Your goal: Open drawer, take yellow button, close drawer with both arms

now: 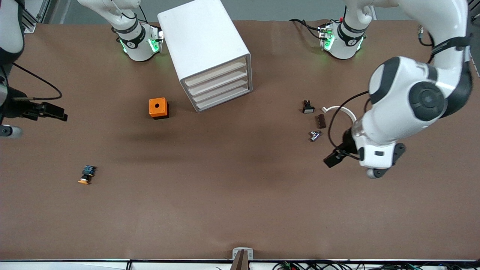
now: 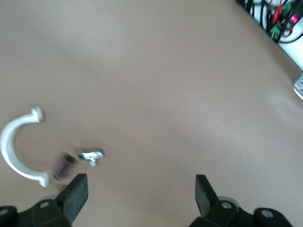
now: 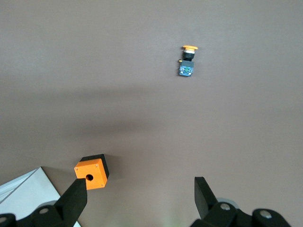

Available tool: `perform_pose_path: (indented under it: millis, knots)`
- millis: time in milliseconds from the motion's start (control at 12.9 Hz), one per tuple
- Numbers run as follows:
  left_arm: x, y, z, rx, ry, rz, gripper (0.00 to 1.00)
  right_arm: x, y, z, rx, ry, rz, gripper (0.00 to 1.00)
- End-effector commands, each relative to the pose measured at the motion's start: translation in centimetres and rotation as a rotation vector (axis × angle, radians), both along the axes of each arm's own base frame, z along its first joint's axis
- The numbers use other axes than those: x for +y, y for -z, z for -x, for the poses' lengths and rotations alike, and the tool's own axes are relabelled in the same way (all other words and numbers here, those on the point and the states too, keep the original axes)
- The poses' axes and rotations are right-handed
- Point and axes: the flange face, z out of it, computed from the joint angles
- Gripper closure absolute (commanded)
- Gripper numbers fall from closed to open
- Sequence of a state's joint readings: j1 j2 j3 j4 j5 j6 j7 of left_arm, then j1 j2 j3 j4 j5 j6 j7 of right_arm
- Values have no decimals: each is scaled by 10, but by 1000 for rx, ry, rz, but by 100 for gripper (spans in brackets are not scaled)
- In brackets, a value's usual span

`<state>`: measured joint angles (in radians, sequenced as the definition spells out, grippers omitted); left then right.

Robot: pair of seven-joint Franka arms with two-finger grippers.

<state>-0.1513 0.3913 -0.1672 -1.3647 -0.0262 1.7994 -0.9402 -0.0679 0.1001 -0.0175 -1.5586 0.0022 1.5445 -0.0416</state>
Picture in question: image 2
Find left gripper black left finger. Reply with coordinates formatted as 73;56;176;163
16;174;89;227

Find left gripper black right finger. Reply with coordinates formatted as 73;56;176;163
189;174;256;227

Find dark brown cylinder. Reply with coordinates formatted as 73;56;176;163
52;153;76;182

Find chrome angle valve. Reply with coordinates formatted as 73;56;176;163
78;148;105;167

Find white semicircular pipe clamp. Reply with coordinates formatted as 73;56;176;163
0;106;51;188

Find green terminal connector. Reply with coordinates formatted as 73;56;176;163
270;25;282;39
283;1;294;14

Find red alligator clip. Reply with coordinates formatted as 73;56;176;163
271;4;284;24

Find grey metal edge bracket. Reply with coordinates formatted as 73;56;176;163
292;72;303;100

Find tangled cable bundle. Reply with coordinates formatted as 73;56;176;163
236;0;303;44

